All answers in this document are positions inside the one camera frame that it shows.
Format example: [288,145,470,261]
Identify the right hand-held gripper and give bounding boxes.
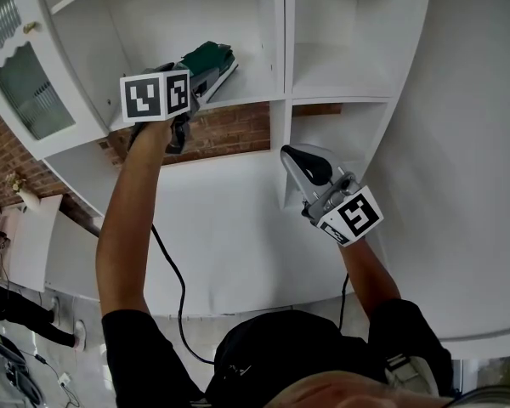
[280,144,385,248]

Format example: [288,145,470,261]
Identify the white glass cabinet door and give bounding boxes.
[0,0,42,65]
[0,42,99,162]

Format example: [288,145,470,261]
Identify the person's black shirt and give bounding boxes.
[100,297,454,408]

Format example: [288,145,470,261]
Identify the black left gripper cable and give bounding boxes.
[150,223,216,366]

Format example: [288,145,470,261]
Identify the grey right backpack strap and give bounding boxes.
[384,353,441,399]

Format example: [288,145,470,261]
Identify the window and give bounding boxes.
[450,354,510,408]

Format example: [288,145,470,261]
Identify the person's left forearm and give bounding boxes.
[95,121,173,315]

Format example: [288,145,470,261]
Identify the white vase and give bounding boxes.
[19,191,42,213]

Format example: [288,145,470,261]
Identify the white shelving unit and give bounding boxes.
[0,0,434,212]

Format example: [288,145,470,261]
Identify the person's head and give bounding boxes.
[261,370,456,408]

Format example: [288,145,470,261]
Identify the white side cabinet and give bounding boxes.
[0,193,104,293]

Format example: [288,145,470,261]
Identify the green packet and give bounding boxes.
[176,40,241,102]

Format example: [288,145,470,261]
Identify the dried flower bunch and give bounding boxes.
[4,172,29,195]

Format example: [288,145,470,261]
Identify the person's right forearm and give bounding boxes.
[338,234,403,344]

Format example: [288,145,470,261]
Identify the black floor cable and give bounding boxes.
[25,346,82,408]

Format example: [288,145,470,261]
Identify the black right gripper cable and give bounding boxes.
[338,272,351,336]

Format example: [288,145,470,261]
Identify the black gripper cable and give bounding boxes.
[150,223,216,366]
[338,272,351,336]

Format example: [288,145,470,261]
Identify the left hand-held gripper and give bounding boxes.
[119,61,222,155]

